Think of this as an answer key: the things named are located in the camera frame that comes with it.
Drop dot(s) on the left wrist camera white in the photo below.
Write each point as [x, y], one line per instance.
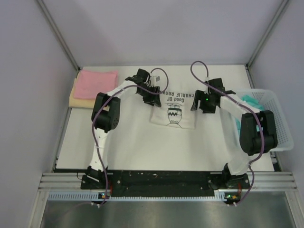
[154, 81]

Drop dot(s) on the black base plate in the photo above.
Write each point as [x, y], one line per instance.
[123, 183]

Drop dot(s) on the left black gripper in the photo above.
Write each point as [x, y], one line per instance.
[154, 99]

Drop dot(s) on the right aluminium frame post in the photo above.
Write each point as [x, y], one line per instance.
[283, 6]

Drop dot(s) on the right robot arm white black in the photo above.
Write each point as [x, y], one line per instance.
[257, 134]

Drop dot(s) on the left aluminium frame post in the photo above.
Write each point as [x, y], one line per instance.
[56, 32]

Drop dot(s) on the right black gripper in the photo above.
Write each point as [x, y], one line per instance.
[200, 95]

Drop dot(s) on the white plastic basket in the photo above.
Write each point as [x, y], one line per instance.
[269, 101]

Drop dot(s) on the folded pink t shirt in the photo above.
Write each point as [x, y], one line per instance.
[110, 76]

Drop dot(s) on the folded beige t shirt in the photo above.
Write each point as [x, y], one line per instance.
[79, 102]

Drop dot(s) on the teal t shirt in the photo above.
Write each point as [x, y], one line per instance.
[253, 104]

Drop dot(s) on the white and green t shirt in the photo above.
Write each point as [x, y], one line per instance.
[175, 111]

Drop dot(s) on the aluminium frame post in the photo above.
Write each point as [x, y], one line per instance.
[283, 6]
[56, 32]

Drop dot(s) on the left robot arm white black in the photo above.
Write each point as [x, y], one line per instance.
[106, 111]

